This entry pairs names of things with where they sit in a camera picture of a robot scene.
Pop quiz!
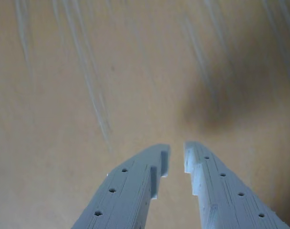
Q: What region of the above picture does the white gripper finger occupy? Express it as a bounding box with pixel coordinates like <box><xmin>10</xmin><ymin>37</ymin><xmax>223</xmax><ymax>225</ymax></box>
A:
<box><xmin>183</xmin><ymin>140</ymin><xmax>290</xmax><ymax>229</ymax></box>
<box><xmin>71</xmin><ymin>143</ymin><xmax>171</xmax><ymax>229</ymax></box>

